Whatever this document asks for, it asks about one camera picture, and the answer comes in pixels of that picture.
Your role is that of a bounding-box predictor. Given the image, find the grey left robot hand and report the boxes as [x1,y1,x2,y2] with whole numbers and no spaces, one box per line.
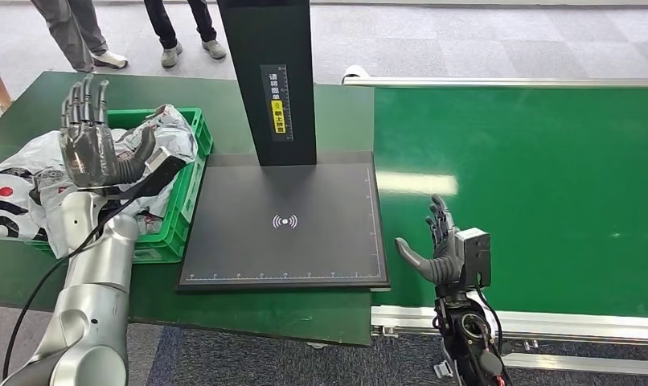
[58,72,158,189]

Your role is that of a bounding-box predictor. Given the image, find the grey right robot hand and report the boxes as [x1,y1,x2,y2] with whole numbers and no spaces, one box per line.
[394,192,464,286]

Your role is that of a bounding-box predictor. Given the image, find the green conveyor belt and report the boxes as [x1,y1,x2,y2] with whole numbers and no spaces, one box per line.
[371,86,648,320]

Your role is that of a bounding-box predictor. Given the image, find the black inbound scanner machine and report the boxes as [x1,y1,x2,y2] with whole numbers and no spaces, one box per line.
[175,0,392,294]

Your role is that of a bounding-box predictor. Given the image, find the white courier bag black letters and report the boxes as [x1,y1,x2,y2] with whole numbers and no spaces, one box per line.
[0,130,72,261]

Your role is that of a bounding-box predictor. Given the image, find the green table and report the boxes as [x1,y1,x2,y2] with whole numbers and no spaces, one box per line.
[0,70,376,348]

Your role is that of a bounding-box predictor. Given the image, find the grey courier bag small text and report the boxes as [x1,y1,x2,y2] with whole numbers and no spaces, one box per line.
[132,211,166,237]

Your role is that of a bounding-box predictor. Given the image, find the green plastic crate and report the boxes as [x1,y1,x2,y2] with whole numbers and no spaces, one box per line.
[25,106,215,266]

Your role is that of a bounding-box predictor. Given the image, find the ruler label strip yellow sticker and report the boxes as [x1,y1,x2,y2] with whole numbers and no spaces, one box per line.
[259,64,295,143]

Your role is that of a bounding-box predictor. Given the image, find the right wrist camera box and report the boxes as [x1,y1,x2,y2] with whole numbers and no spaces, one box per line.
[454,227,494,290]

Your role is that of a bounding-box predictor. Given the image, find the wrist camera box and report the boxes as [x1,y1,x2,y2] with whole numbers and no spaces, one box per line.
[454,227,494,290]
[97,146,188,201]

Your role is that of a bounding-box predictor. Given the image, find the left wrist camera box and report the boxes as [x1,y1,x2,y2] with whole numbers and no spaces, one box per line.
[97,146,188,201]

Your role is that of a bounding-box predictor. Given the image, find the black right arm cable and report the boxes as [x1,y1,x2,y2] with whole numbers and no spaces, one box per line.
[472,285,505,354]

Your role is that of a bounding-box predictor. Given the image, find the metal conveyor bracket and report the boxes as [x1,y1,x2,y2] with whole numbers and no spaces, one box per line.
[433,359,457,380]

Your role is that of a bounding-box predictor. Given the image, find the wide silver conveyor side rail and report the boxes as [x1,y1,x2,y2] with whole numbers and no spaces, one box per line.
[370,304,648,348]

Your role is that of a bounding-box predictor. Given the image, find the silver conveyor frame beam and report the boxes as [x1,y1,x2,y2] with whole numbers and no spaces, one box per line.
[502,351,648,377]

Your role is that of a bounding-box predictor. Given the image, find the thin silver conveyor side rail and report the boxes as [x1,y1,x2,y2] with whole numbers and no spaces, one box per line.
[341,64,648,89]

